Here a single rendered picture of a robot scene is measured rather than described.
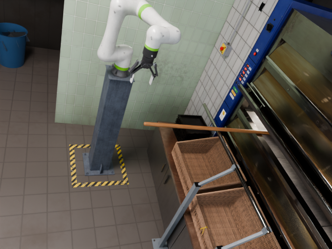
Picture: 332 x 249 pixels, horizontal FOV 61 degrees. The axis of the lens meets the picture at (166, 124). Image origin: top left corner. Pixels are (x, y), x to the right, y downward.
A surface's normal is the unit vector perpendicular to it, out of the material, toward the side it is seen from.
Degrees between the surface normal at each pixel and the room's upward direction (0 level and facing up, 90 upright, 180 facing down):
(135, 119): 90
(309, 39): 90
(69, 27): 90
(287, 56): 70
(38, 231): 0
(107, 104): 90
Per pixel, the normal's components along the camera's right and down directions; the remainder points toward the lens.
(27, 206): 0.30, -0.73
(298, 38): -0.93, -0.08
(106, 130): 0.29, 0.68
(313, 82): -0.77, -0.33
